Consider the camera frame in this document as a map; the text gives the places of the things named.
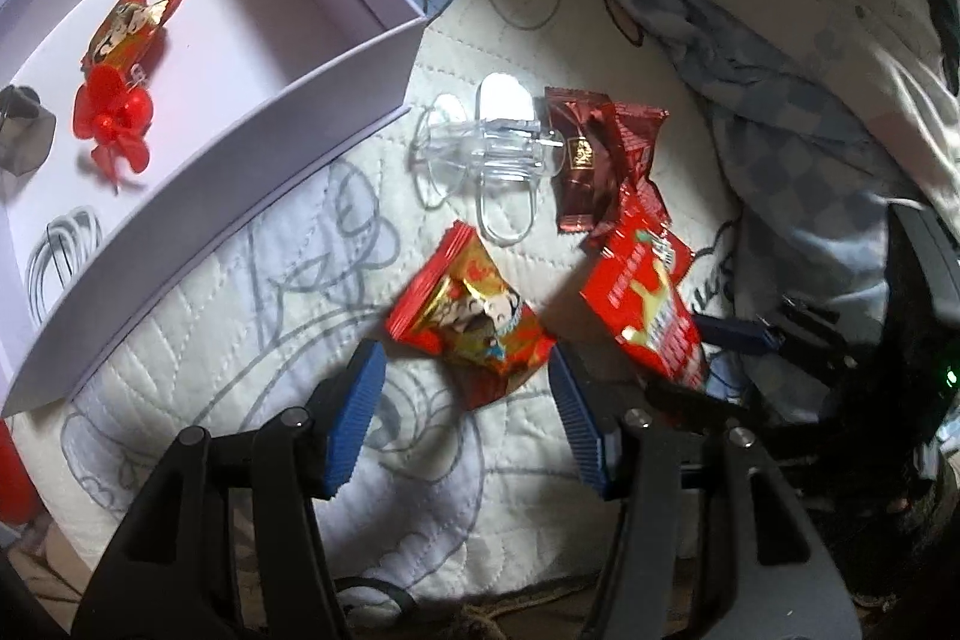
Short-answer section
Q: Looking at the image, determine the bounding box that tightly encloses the red gold snack packet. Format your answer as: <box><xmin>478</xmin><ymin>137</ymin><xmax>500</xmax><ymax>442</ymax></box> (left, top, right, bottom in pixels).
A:
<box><xmin>80</xmin><ymin>0</ymin><xmax>188</xmax><ymax>80</ymax></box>
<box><xmin>384</xmin><ymin>220</ymin><xmax>557</xmax><ymax>413</ymax></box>

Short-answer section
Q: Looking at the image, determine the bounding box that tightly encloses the long red sauce packet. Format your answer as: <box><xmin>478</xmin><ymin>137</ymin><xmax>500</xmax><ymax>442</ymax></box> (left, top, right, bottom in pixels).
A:
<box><xmin>579</xmin><ymin>220</ymin><xmax>712</xmax><ymax>390</ymax></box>

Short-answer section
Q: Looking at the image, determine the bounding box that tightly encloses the white cable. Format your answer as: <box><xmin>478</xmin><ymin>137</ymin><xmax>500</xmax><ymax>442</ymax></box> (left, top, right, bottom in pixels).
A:
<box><xmin>25</xmin><ymin>205</ymin><xmax>106</xmax><ymax>320</ymax></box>

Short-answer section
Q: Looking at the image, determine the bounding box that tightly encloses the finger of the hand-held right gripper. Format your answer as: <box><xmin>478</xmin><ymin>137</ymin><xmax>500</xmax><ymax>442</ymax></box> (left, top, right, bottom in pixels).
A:
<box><xmin>691</xmin><ymin>293</ymin><xmax>860</xmax><ymax>375</ymax></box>
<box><xmin>643</xmin><ymin>376</ymin><xmax>770</xmax><ymax>435</ymax></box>

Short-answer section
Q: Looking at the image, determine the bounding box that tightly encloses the red chair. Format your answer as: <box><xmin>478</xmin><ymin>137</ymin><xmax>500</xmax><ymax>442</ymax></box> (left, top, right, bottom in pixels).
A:
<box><xmin>0</xmin><ymin>419</ymin><xmax>40</xmax><ymax>525</ymax></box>

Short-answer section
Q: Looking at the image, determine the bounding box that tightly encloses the grey earbuds case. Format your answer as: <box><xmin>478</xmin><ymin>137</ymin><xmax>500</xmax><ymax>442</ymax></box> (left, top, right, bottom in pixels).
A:
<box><xmin>0</xmin><ymin>83</ymin><xmax>58</xmax><ymax>178</ymax></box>

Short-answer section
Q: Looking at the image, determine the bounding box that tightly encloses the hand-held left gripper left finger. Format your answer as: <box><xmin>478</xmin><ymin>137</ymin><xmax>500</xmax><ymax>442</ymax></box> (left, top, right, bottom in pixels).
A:
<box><xmin>71</xmin><ymin>338</ymin><xmax>389</xmax><ymax>640</ymax></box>

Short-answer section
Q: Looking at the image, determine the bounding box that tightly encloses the red plastic fan toy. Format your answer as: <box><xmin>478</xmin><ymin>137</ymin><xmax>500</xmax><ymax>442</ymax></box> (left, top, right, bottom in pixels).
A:
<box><xmin>72</xmin><ymin>64</ymin><xmax>155</xmax><ymax>193</ymax></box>

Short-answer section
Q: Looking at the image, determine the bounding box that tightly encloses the clear plastic hair clip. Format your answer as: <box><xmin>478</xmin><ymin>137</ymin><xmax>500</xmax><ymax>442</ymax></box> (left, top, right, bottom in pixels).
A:
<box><xmin>409</xmin><ymin>72</ymin><xmax>568</xmax><ymax>248</ymax></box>

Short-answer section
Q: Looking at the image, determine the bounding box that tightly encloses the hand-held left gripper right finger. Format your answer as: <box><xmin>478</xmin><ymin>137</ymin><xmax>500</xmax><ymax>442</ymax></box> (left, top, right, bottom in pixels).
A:
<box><xmin>546</xmin><ymin>346</ymin><xmax>861</xmax><ymax>640</ymax></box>

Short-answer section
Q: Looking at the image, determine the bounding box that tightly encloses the dark red shiny packet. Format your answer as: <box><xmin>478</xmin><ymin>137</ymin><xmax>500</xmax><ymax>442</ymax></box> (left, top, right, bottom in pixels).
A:
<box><xmin>543</xmin><ymin>85</ymin><xmax>628</xmax><ymax>235</ymax></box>

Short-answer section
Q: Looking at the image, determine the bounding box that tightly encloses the white lidded gift box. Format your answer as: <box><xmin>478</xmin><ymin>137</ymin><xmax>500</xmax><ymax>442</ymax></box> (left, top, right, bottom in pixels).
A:
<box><xmin>0</xmin><ymin>0</ymin><xmax>427</xmax><ymax>420</ymax></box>

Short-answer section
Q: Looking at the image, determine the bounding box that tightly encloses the pastel checked cartoon duvet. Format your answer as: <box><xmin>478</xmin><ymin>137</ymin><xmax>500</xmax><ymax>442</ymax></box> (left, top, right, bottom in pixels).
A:
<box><xmin>450</xmin><ymin>0</ymin><xmax>947</xmax><ymax>386</ymax></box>

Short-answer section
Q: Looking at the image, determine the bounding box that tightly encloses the quilted cartoon bed sheet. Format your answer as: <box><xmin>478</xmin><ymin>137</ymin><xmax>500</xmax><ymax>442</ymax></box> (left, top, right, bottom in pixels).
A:
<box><xmin>11</xmin><ymin>0</ymin><xmax>758</xmax><ymax>611</ymax></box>

